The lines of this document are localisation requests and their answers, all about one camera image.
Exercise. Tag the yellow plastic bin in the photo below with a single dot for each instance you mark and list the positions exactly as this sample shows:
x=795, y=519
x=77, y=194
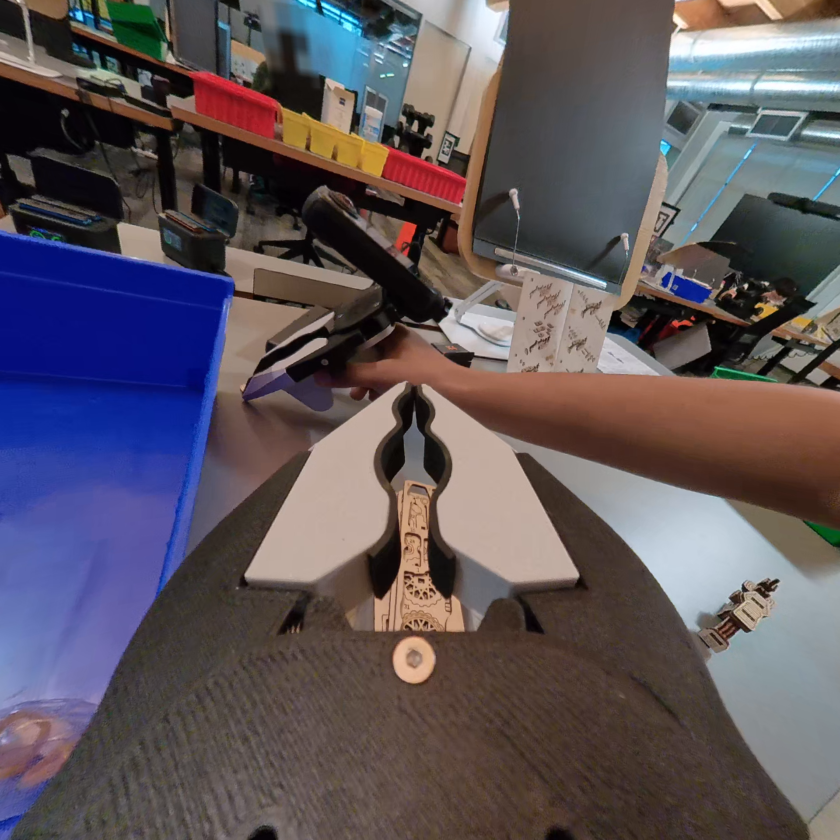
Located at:
x=295, y=130
x=323, y=139
x=350, y=151
x=374, y=159

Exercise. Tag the wooden figure model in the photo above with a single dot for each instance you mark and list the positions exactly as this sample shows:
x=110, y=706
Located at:
x=738, y=613

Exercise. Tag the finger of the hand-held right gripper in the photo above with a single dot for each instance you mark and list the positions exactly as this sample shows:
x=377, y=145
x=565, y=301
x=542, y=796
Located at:
x=269, y=387
x=302, y=334

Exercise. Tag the white carton box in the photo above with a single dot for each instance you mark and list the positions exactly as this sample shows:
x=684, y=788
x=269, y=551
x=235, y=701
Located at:
x=338, y=105

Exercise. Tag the blue plastic bin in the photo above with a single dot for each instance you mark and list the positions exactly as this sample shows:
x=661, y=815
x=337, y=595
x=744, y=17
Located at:
x=98, y=426

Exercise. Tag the black monitor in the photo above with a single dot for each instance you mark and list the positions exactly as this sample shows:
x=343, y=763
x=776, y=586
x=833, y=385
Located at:
x=197, y=33
x=774, y=236

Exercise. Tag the small black box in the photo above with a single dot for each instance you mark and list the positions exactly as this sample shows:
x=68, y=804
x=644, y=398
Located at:
x=453, y=353

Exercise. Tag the open cardboard box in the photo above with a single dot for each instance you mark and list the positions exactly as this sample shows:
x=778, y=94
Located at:
x=695, y=254

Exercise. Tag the printed assembly instruction sheet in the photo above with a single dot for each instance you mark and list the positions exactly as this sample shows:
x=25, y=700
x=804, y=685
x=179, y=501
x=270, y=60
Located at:
x=558, y=328

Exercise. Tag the dark document holder board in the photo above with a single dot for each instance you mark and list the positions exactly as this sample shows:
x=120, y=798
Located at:
x=571, y=131

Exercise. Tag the black dumbbell rack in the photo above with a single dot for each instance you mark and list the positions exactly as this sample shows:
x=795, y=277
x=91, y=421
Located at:
x=413, y=131

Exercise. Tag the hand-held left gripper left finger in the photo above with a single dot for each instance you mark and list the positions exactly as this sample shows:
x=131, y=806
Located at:
x=321, y=518

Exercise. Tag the red plastic bin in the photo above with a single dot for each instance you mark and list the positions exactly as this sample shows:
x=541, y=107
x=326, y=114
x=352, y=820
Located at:
x=423, y=174
x=236, y=105

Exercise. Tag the long wooden table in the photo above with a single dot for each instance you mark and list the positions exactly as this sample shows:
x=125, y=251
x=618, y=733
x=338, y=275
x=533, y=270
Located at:
x=197, y=128

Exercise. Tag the clear wrapped brown item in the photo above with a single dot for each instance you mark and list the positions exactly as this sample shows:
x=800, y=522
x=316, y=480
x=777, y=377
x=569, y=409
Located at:
x=33, y=741

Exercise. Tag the black battery charger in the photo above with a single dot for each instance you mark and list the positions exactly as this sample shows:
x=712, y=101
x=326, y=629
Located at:
x=197, y=243
x=65, y=223

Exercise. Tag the white paper sheets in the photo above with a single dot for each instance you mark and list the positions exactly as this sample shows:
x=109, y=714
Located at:
x=623, y=361

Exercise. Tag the wooden parts sheet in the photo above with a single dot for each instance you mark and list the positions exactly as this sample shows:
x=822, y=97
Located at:
x=413, y=577

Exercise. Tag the blue storage box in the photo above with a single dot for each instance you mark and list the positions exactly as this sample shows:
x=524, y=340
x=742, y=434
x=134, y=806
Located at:
x=682, y=287

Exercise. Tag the grey desk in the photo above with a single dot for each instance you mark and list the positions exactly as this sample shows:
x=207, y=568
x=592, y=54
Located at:
x=656, y=558

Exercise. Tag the person's right hand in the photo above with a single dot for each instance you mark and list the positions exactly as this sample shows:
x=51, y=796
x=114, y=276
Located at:
x=407, y=361

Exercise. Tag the small marker sign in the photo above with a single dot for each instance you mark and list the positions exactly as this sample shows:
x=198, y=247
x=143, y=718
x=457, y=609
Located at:
x=666, y=220

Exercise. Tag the person's right forearm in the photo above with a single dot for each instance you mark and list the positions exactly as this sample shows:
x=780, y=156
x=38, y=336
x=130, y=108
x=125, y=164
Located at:
x=623, y=433

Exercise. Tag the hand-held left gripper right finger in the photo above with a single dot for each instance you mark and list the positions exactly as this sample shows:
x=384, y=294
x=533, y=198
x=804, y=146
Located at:
x=505, y=518

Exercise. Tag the black office chair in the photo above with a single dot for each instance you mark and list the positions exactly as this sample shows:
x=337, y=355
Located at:
x=289, y=243

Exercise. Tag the silver ventilation duct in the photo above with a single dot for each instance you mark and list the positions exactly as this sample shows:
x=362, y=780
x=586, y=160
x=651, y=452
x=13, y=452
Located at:
x=754, y=52

